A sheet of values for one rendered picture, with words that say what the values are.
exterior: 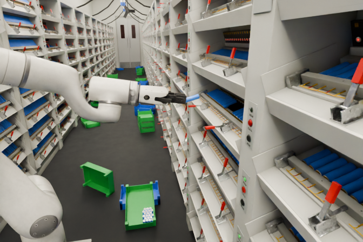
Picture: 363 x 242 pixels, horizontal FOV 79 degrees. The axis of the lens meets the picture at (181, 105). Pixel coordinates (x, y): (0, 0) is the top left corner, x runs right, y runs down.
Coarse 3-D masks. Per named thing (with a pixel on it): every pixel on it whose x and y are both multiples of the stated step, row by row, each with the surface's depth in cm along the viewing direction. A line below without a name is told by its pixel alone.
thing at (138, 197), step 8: (128, 184) 167; (128, 192) 169; (136, 192) 170; (144, 192) 170; (152, 192) 165; (128, 200) 164; (136, 200) 165; (144, 200) 165; (152, 200) 165; (128, 208) 159; (136, 208) 160; (152, 208) 161; (128, 216) 155; (136, 216) 155; (128, 224) 144; (136, 224) 146; (144, 224) 147; (152, 224) 149
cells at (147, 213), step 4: (144, 208) 154; (148, 208) 154; (144, 212) 151; (148, 212) 151; (152, 212) 153; (144, 216) 149; (148, 216) 150; (152, 216) 150; (144, 220) 147; (148, 220) 147; (152, 220) 147
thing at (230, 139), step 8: (200, 88) 120; (208, 88) 120; (216, 88) 121; (200, 96) 119; (192, 104) 121; (200, 104) 111; (200, 112) 104; (208, 112) 98; (216, 112) 95; (208, 120) 93; (216, 120) 89; (224, 120) 86; (216, 128) 83; (224, 136) 76; (232, 136) 74; (240, 136) 72; (232, 144) 70; (240, 144) 63; (232, 152) 72
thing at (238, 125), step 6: (204, 96) 112; (210, 102) 102; (216, 108) 95; (222, 108) 91; (216, 114) 92; (222, 114) 89; (228, 114) 84; (228, 120) 83; (234, 120) 78; (240, 126) 73; (240, 132) 72
